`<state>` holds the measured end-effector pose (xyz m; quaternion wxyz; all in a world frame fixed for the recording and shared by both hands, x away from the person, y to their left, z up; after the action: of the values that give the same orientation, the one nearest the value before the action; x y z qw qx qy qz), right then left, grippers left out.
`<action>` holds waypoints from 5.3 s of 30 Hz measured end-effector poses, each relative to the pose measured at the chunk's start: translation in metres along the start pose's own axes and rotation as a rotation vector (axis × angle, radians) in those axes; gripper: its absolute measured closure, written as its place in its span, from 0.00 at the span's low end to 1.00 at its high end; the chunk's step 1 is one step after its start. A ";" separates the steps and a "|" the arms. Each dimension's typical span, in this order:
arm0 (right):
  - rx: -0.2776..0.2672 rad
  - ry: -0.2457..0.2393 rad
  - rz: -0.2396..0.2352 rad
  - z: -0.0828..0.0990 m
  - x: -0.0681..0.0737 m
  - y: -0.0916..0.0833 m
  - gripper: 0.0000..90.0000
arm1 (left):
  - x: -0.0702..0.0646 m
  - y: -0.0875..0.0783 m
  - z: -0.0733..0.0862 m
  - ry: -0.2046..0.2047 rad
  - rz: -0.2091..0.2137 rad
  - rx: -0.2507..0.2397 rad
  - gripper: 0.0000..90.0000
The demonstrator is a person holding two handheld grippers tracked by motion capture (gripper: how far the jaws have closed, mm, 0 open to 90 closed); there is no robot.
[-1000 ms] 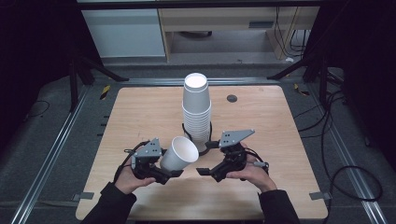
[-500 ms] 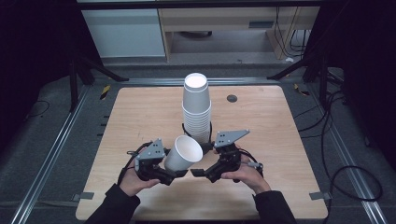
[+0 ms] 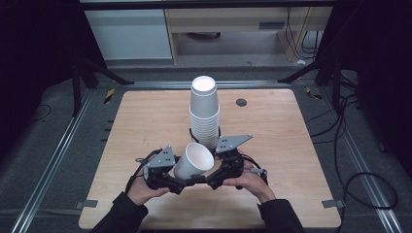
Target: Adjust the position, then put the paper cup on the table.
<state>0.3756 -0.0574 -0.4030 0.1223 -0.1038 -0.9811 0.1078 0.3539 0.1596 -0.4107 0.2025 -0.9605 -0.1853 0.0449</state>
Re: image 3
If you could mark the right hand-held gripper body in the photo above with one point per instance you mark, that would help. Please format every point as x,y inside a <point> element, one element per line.
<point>233,161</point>

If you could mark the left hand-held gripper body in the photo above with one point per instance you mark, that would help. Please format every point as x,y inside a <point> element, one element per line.
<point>160,168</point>

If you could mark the white paper cup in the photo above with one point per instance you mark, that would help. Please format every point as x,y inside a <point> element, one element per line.
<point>194,161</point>

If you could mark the stack of white cups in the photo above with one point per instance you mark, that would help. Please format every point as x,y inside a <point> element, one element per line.
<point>204,110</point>

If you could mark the person's right hand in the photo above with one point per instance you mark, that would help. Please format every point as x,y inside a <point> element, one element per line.
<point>254,184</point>

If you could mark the person's left hand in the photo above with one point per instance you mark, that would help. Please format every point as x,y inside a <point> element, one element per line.
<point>141,192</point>

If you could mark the black round table grommet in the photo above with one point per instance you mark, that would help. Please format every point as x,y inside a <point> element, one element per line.
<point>241,102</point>

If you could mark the yellow black tape strip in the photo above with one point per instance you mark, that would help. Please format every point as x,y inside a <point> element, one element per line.
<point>109,95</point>
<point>312,93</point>

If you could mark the black metal stand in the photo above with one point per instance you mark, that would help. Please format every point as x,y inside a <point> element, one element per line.
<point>336,84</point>
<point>76,90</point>

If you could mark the white cabinet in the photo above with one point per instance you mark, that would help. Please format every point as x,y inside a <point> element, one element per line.
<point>129,34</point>

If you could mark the light wooden desk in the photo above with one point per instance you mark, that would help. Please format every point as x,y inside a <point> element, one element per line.
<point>226,20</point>

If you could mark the grey table bracket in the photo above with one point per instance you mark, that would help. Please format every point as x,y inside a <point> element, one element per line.
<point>86,204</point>
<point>333,203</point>

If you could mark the long metal floor rail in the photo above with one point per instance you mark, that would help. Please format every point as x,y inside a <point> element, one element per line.
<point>366,181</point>
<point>48,168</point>

